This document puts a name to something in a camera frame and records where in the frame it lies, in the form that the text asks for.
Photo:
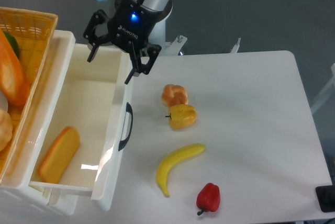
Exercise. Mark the yellow bell pepper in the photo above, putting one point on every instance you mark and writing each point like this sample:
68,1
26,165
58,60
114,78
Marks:
181,116

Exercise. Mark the round bread bun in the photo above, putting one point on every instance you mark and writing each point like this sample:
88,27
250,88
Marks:
6,129

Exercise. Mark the green vegetable in basket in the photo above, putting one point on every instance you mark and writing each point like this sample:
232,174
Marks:
13,43

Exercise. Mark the black device at edge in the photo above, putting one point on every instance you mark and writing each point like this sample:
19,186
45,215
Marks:
325,196

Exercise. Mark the black drawer handle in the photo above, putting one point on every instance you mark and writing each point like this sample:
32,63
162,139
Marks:
127,127

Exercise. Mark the yellow plastic banana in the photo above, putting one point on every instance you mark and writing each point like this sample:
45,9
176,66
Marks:
170,161

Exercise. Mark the yellow woven basket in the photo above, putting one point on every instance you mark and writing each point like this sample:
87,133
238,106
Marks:
33,31

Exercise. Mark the red bell pepper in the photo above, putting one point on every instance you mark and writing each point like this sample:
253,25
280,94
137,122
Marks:
208,199

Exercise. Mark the orange-crusted bread slice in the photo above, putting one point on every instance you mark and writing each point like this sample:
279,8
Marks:
59,155

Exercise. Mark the braided bread roll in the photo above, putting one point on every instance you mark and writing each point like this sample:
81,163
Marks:
174,95

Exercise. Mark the orange baguette loaf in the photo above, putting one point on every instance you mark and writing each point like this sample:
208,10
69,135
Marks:
14,84

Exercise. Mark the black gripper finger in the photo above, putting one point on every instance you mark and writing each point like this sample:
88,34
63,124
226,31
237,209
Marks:
94,41
152,52

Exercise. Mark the white plastic drawer cabinet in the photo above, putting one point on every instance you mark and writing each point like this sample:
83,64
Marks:
16,191

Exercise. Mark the open upper white drawer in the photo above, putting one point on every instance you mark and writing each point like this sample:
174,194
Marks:
93,100

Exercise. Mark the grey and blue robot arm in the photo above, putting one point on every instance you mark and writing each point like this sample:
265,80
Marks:
154,5

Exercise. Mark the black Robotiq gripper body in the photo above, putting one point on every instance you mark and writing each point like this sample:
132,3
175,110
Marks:
120,39

